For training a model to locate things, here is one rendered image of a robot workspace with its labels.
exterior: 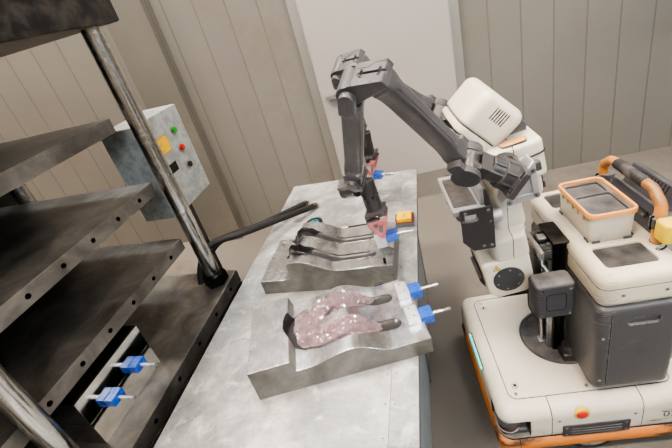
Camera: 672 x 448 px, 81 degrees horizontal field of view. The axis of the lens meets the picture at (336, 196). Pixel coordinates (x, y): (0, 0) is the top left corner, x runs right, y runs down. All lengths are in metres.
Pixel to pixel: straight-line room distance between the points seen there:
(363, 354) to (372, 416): 0.15
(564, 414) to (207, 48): 2.96
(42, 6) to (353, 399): 1.28
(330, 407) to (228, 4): 2.66
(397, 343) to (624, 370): 0.86
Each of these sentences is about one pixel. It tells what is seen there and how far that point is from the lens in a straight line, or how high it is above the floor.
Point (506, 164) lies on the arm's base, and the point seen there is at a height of 1.23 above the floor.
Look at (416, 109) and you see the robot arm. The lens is 0.94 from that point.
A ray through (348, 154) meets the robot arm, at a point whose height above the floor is 1.31.
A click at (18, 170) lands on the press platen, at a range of 1.30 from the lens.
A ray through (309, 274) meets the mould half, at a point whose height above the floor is 0.88.
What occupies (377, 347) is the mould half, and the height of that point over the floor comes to 0.87.
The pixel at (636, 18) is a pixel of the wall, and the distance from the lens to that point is 3.62.
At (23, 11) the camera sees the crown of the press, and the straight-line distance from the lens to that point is 1.28.
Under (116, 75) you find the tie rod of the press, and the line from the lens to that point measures 1.48.
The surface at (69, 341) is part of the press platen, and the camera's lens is 1.44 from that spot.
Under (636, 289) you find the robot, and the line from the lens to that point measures 1.48.
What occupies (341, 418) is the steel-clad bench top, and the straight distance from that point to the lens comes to 1.13.
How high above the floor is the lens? 1.73
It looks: 27 degrees down
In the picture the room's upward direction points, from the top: 16 degrees counter-clockwise
